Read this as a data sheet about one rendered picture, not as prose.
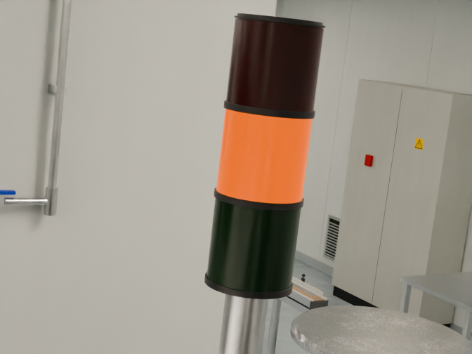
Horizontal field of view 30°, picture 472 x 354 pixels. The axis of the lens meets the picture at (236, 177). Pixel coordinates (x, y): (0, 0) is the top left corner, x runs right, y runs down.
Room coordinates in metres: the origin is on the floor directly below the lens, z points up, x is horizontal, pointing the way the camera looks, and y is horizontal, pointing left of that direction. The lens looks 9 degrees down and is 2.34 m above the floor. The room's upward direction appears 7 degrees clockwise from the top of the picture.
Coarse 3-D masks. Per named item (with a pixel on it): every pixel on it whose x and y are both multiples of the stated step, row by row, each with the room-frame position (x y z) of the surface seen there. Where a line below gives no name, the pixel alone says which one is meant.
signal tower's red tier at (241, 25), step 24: (240, 24) 0.48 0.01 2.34; (264, 24) 0.47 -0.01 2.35; (288, 24) 0.46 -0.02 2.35; (240, 48) 0.47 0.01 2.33; (264, 48) 0.47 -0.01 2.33; (288, 48) 0.47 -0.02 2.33; (312, 48) 0.47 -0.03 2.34; (240, 72) 0.47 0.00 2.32; (264, 72) 0.47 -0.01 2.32; (288, 72) 0.47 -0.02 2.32; (312, 72) 0.48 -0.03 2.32; (240, 96) 0.47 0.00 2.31; (264, 96) 0.47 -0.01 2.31; (288, 96) 0.47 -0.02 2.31; (312, 96) 0.48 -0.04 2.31
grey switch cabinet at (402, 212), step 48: (384, 96) 7.78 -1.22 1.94; (432, 96) 7.28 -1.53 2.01; (384, 144) 7.70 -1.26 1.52; (432, 144) 7.21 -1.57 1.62; (384, 192) 7.63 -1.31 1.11; (432, 192) 7.14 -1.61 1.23; (384, 240) 7.55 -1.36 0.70; (432, 240) 7.09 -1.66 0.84; (336, 288) 8.06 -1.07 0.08; (384, 288) 7.48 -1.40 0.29
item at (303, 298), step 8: (296, 280) 4.99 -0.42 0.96; (304, 280) 4.99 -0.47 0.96; (296, 288) 4.93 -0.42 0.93; (304, 288) 4.81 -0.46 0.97; (312, 288) 4.86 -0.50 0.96; (288, 296) 4.89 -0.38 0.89; (296, 296) 4.82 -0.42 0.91; (304, 296) 4.76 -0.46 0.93; (312, 296) 4.79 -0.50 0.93; (320, 296) 4.81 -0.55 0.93; (296, 304) 4.81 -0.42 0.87; (304, 304) 4.75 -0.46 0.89; (312, 304) 4.72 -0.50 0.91; (320, 304) 4.75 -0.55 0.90
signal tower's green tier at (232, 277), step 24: (216, 216) 0.48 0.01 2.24; (240, 216) 0.47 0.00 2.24; (264, 216) 0.46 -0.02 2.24; (288, 216) 0.47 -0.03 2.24; (216, 240) 0.48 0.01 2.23; (240, 240) 0.47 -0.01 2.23; (264, 240) 0.47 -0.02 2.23; (288, 240) 0.47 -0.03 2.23; (216, 264) 0.47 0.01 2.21; (240, 264) 0.47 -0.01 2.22; (264, 264) 0.47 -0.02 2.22; (288, 264) 0.48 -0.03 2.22; (240, 288) 0.47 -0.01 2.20; (264, 288) 0.47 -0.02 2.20; (288, 288) 0.48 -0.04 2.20
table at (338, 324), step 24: (312, 312) 4.51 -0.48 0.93; (336, 312) 4.56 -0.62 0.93; (360, 312) 4.61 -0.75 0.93; (384, 312) 4.66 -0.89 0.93; (312, 336) 4.11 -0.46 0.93; (336, 336) 4.15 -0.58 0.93; (360, 336) 4.20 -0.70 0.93; (384, 336) 4.24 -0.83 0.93; (408, 336) 4.28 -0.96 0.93; (432, 336) 4.33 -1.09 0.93; (456, 336) 4.37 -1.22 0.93
